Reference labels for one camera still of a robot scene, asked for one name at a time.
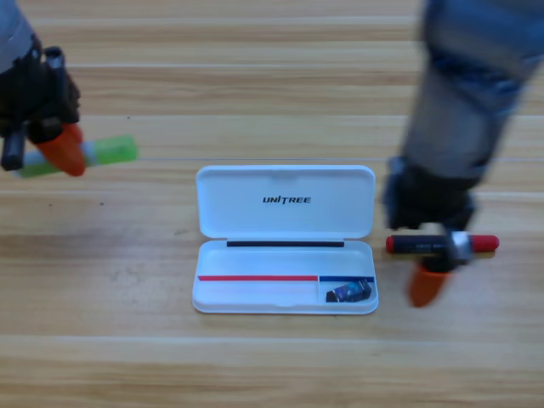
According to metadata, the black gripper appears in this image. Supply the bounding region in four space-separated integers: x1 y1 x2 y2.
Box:
0 46 88 178
382 156 477 308

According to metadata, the green highlighter pen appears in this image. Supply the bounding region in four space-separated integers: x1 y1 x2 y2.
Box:
14 134 140 179

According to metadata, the red and black marker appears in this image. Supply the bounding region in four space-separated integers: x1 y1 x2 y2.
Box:
385 234 501 258

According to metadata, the dark blue sleeved eraser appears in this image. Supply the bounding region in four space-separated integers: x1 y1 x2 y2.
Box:
325 278 373 303

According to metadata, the white Unitree pencil case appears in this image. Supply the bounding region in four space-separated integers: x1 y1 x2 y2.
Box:
191 164 379 315

